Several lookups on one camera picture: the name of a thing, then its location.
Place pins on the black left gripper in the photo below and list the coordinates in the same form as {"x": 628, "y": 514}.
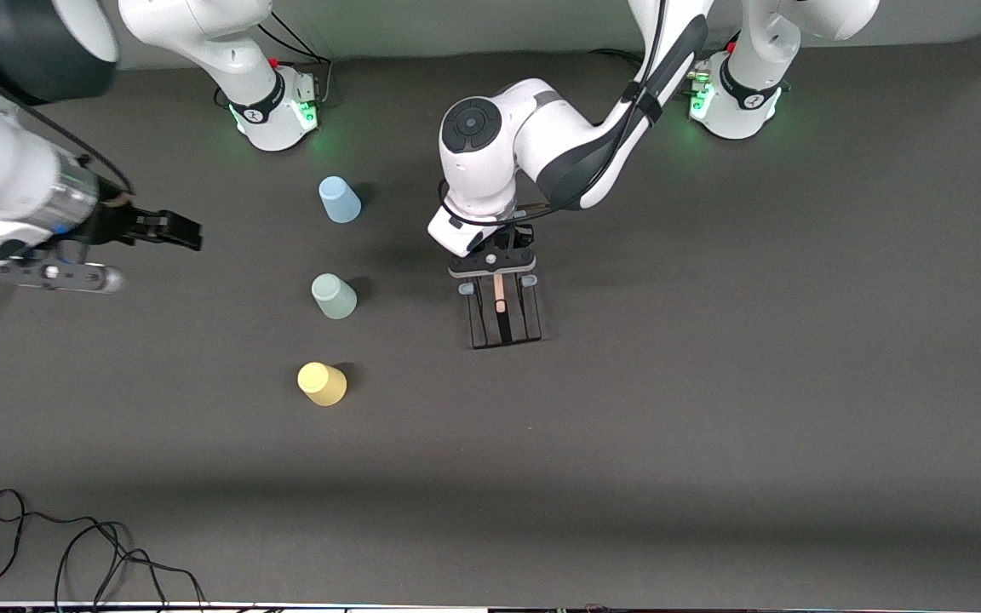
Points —
{"x": 503, "y": 313}

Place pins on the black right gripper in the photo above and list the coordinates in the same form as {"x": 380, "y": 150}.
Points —
{"x": 118, "y": 225}

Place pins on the pale green plastic cup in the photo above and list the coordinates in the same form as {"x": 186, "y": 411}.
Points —
{"x": 335, "y": 298}

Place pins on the yellow plastic cup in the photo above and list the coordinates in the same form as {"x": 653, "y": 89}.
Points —
{"x": 323, "y": 385}

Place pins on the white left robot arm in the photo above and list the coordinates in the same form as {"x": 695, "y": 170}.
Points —
{"x": 542, "y": 119}

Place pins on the light blue plastic cup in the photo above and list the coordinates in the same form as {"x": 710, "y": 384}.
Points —
{"x": 340, "y": 203}

